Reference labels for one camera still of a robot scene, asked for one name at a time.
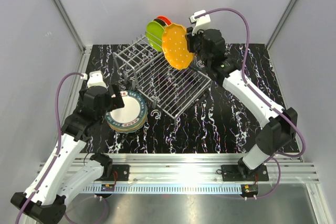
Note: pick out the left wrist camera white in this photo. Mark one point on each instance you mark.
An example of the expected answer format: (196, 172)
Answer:
(93, 79)

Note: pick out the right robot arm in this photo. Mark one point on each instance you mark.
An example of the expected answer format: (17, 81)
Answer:
(277, 124)

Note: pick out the white plate green rim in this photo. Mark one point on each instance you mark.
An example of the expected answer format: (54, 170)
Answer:
(134, 110)

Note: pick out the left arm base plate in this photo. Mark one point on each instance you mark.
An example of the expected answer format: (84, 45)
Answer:
(120, 172)

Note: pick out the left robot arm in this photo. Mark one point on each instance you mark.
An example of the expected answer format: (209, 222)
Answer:
(47, 198)

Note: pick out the yellow dotted scalloped plate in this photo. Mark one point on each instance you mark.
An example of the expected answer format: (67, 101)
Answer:
(174, 46)

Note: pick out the stack of plates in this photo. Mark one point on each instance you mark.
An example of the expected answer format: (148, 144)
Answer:
(128, 129)

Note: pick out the left aluminium corner post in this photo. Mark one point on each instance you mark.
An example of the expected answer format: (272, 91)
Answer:
(70, 26)

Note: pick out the right aluminium corner post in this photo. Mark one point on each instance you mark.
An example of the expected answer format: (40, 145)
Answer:
(284, 17)

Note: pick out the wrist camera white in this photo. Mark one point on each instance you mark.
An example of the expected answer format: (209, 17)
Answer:
(200, 20)
(93, 79)

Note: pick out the aluminium rail frame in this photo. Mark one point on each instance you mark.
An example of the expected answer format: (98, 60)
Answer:
(197, 169)

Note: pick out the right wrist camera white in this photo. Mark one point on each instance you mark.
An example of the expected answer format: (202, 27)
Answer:
(200, 20)

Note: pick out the aluminium corner post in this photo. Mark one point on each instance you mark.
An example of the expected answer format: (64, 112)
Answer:
(284, 17)
(70, 26)

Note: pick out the grey wire dish rack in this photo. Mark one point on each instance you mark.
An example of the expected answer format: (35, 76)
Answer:
(147, 72)

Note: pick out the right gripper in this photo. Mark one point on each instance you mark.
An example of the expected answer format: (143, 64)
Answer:
(189, 34)

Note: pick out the slotted cable duct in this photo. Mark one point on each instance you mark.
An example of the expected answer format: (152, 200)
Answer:
(230, 189)

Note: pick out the orange red plate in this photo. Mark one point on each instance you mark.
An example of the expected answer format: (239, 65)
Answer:
(167, 20)

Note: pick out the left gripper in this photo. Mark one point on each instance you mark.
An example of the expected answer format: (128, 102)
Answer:
(115, 103)

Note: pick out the lime green plate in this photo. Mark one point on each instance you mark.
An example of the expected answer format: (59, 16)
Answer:
(154, 32)

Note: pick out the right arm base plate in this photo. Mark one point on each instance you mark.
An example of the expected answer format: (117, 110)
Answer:
(238, 173)

